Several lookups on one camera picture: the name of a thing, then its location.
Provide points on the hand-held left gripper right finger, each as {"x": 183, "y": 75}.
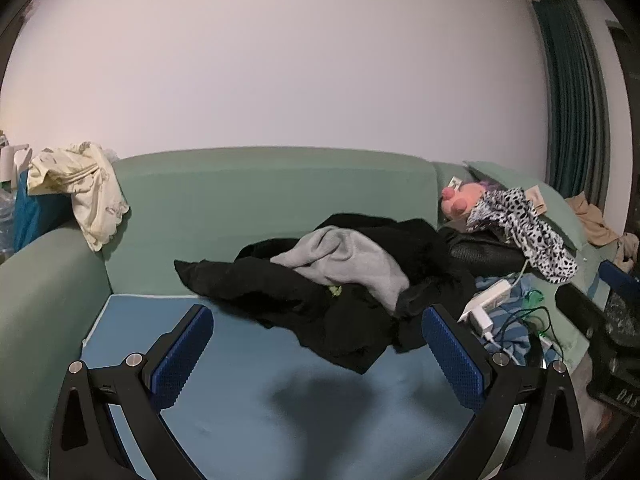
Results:
{"x": 452, "y": 355}

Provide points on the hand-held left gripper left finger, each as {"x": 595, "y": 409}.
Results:
{"x": 182, "y": 355}

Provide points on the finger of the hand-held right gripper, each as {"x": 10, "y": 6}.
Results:
{"x": 620, "y": 277}
{"x": 577, "y": 300}

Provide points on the black knit sweater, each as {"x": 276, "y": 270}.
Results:
{"x": 410, "y": 240}

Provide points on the grey sweater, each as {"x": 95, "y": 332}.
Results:
{"x": 350, "y": 260}

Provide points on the white charger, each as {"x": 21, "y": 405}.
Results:
{"x": 481, "y": 322}

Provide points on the beige cloth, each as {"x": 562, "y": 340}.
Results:
{"x": 592, "y": 220}

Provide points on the blue striped cloth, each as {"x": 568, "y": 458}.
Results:
{"x": 515, "y": 340}

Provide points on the white power strip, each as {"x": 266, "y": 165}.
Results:
{"x": 492, "y": 292}

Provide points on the leopard print cloth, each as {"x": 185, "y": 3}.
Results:
{"x": 525, "y": 230}

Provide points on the green pillow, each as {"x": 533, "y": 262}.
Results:
{"x": 555, "y": 210}

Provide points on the black quilted jacket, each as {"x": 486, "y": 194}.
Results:
{"x": 480, "y": 255}

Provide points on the black garment with green print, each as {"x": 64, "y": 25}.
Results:
{"x": 300, "y": 310}

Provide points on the pink plush toy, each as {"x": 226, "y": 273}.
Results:
{"x": 462, "y": 200}

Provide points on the green sofa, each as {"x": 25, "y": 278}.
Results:
{"x": 250, "y": 200}

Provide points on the teal curtain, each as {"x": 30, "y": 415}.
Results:
{"x": 570, "y": 110}

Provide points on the cream printed cloth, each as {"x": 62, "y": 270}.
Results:
{"x": 90, "y": 195}

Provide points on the teal box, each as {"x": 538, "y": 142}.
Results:
{"x": 35, "y": 220}

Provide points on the clear water bottle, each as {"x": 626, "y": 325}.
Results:
{"x": 6, "y": 225}

